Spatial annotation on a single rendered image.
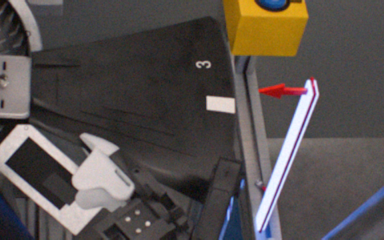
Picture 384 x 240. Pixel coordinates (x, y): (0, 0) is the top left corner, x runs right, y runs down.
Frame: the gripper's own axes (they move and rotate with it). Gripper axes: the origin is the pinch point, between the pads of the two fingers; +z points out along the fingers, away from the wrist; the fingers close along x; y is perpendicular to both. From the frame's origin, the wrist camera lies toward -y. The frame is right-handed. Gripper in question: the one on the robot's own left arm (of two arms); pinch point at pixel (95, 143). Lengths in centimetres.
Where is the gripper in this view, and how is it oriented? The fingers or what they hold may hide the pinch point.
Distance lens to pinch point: 91.1
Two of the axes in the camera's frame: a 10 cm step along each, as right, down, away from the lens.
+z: -6.6, -6.5, 3.7
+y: -7.5, 5.5, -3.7
